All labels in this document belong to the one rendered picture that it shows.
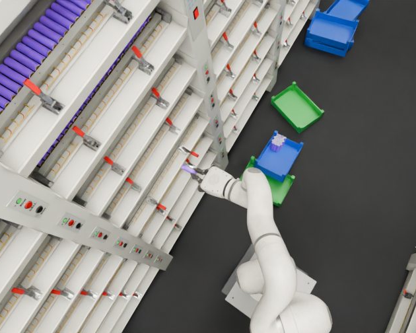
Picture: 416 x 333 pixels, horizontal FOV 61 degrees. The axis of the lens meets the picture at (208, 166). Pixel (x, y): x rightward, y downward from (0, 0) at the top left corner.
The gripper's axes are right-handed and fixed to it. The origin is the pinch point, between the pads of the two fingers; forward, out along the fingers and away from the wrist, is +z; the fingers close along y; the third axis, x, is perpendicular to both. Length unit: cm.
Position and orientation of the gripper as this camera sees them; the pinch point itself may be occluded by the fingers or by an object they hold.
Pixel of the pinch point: (197, 174)
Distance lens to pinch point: 140.3
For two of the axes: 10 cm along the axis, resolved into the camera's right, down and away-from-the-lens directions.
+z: -8.0, -3.4, 5.0
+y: -5.0, 8.3, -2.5
